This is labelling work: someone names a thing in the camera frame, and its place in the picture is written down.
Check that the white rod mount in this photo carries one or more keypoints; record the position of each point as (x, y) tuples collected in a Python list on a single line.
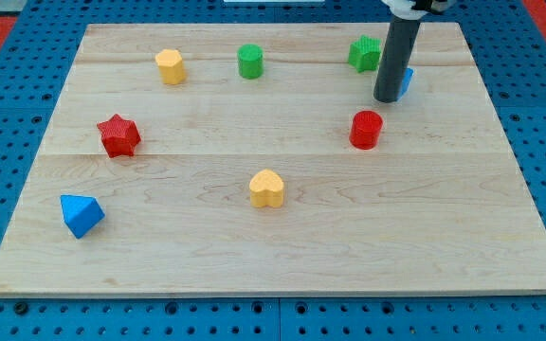
[(417, 9)]

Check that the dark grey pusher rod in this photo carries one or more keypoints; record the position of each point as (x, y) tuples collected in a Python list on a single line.
[(395, 58)]

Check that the blue cube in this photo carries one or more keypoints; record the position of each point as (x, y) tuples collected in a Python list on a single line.
[(405, 83)]

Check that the wooden board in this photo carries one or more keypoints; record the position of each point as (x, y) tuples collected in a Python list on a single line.
[(438, 207)]

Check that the green star block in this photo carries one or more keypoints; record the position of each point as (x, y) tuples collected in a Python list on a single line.
[(364, 54)]

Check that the red cylinder block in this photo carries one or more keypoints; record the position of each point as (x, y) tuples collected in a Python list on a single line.
[(366, 129)]

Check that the green cylinder block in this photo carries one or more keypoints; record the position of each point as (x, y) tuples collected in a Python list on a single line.
[(250, 61)]

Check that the yellow heart block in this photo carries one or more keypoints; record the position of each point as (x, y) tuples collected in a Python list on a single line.
[(266, 188)]

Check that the yellow hexagon block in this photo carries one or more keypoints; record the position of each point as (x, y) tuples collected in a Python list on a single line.
[(170, 66)]

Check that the red star block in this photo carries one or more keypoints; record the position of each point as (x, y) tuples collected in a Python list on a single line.
[(119, 136)]

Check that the blue triangle block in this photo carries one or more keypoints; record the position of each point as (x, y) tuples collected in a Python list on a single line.
[(80, 213)]

